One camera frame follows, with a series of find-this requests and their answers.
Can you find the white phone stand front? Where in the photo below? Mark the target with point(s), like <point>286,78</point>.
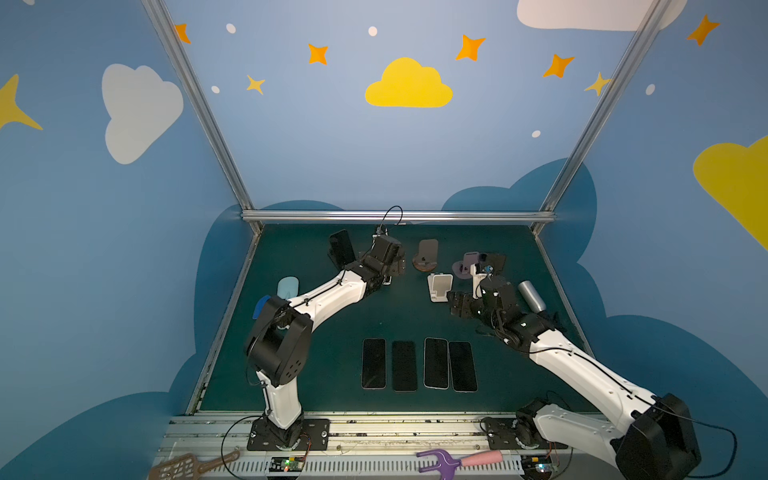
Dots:
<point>439,285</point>

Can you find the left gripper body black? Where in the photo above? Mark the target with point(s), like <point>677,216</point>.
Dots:
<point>355,261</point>

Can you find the round wooden phone stand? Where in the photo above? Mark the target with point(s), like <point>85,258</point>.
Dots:
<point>426,257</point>

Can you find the aluminium frame rail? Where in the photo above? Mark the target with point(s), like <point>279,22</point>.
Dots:
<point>396,214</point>

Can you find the silver screwdriver tool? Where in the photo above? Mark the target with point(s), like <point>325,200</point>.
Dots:
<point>531,296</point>

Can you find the white framed phone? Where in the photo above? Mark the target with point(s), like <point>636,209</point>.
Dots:
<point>436,363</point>

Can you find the purple pink toy fork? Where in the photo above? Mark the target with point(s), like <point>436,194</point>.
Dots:
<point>446,465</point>

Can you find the light blue toy shovel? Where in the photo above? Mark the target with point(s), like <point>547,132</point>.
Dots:
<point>288,287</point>

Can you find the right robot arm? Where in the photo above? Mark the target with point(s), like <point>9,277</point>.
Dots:
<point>642,435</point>

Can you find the purple phone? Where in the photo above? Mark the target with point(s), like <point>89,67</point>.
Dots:
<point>373,376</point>

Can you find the small black phone stand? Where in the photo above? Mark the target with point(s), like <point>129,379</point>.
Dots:
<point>491,263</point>

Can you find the black folding phone stand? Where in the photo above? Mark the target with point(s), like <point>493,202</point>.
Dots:
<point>339,258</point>

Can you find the black phone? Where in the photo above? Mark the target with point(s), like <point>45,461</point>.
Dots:
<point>342,247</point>
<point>404,368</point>

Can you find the brown perforated toy spatula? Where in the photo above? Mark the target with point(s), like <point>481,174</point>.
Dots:
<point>188,466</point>

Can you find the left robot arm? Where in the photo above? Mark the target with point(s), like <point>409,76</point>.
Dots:
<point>278,345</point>

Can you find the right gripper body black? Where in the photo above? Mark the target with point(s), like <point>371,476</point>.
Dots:
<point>466,303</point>

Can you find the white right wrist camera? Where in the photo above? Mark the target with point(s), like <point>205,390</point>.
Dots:
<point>478,274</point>

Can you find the purple round phone stand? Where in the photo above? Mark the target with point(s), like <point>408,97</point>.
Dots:
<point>462,269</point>

